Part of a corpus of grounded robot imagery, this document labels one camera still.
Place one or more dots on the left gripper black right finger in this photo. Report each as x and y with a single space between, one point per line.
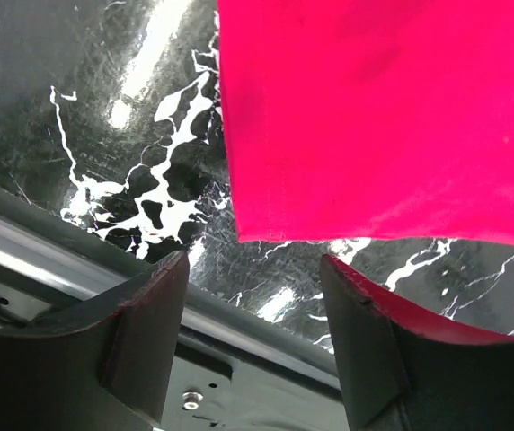
403 367

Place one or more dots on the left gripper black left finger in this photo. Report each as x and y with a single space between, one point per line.
103 364

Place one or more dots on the pink red t shirt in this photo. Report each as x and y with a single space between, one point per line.
379 119

